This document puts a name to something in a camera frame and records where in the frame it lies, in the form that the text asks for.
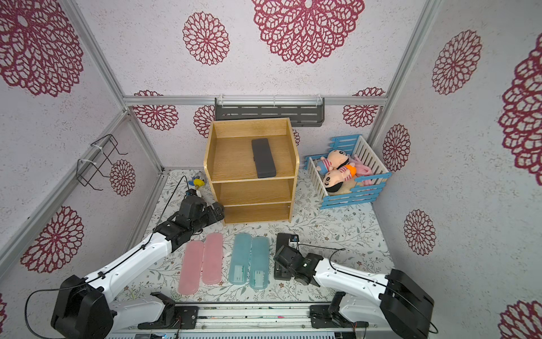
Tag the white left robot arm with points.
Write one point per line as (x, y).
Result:
(87, 307)

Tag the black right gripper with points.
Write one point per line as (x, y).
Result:
(281, 256)

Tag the yellow blue toy figure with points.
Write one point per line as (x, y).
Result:
(197, 182)

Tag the teal pencil case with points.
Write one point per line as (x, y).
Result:
(260, 263)
(240, 259)

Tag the pink pencil case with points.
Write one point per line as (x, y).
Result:
(189, 279)
(212, 259)

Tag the blue white toy crib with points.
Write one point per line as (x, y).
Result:
(357, 190)

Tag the plush doll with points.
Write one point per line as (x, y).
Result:
(334, 179)
(334, 160)

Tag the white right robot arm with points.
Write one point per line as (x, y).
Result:
(364, 297)

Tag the black wire wall rack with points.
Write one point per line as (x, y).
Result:
(87, 169)

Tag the grey wall-mounted rack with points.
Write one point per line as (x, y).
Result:
(311, 115)

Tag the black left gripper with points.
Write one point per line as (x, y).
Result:
(213, 217)

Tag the plush doll lower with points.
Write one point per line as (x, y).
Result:
(334, 179)

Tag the plush doll upper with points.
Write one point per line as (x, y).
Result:
(334, 160)

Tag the wooden three-tier shelf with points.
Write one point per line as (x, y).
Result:
(232, 173)

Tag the black pencil case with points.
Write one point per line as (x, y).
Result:
(281, 243)
(262, 157)

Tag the pink plush toy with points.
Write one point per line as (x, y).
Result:
(361, 169)

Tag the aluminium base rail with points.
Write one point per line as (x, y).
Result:
(255, 320)

